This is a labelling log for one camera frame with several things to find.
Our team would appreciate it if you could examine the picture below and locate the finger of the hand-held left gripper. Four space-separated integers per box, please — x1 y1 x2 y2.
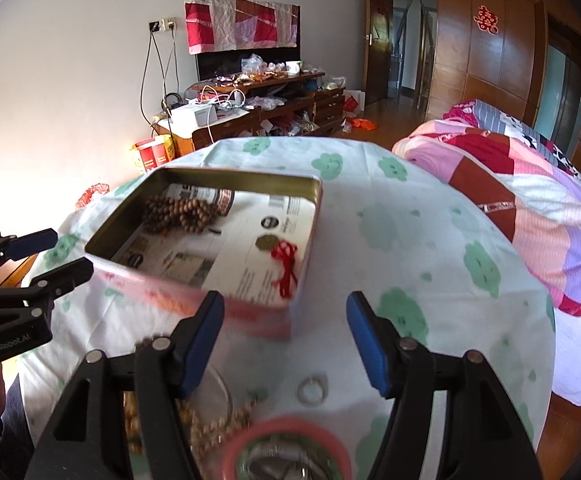
0 257 94 318
0 228 60 286

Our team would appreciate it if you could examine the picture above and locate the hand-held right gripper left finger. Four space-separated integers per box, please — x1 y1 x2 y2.
24 290 226 480

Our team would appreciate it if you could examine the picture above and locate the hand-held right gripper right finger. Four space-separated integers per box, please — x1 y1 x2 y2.
345 291 544 480

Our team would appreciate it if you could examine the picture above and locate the rectangular metal tin box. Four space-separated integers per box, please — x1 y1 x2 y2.
84 166 324 342

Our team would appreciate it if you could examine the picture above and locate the pearl necklace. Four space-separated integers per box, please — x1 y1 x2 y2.
123 337 258 461

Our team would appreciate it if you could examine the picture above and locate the pink bangle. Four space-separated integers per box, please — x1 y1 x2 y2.
220 417 346 480

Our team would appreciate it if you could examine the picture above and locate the waste bin with red bag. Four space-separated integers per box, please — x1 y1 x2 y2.
75 182 110 210

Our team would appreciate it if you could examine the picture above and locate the printed paper lining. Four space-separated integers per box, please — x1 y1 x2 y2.
110 183 316 301

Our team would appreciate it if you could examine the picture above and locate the red and yellow bag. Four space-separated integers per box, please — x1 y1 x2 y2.
130 134 176 173

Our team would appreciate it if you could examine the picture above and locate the white cloth with green clouds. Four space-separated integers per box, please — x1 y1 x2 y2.
18 137 556 480

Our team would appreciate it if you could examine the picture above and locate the white cardboard box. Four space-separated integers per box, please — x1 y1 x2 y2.
170 104 217 138

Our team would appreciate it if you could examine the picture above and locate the patchwork bed quilt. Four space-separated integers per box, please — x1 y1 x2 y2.
392 100 581 318

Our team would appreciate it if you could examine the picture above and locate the wooden television cabinet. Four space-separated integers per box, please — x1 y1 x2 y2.
163 72 346 158

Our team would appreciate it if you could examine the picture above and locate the black television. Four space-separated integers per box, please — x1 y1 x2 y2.
195 46 301 82

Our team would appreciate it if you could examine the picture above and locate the wooden door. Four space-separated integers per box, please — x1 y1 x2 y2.
363 0 394 98

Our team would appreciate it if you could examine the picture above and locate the red and white patchwork cloth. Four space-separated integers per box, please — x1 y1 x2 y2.
184 0 301 56

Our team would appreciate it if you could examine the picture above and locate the wooden wardrobe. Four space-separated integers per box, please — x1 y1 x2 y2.
361 0 581 186

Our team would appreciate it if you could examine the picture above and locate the silver ring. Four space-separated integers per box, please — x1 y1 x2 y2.
297 374 330 406

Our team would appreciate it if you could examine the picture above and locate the red cord coin charm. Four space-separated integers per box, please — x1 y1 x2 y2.
255 234 301 300

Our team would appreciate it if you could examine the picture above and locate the wooden bead bracelet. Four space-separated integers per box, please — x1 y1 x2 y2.
143 195 218 235

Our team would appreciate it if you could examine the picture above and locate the black power cable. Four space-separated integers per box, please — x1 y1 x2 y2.
140 30 181 121

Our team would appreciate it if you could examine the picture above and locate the white charger cable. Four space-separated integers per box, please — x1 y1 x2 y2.
200 85 246 141

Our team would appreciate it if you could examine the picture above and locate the red paper wall decoration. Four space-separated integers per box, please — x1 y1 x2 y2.
473 5 500 36

